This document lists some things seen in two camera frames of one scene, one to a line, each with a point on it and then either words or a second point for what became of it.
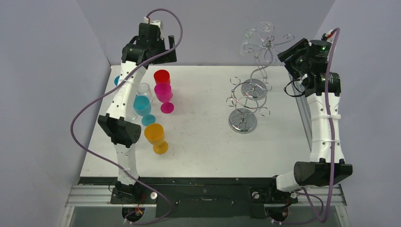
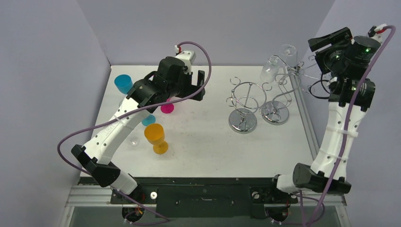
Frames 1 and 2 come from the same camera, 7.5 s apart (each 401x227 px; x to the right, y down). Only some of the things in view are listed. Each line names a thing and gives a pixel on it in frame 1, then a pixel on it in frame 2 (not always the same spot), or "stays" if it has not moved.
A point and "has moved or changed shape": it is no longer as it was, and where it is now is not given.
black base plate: [206, 198] stays
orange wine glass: [154, 134] stays
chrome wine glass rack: [247, 98] stays
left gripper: [169, 57] to [191, 89]
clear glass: [265, 26] has moved or changed shape
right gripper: [290, 54] to [321, 58]
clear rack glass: [248, 47] to [270, 69]
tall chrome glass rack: [255, 88] to [275, 112]
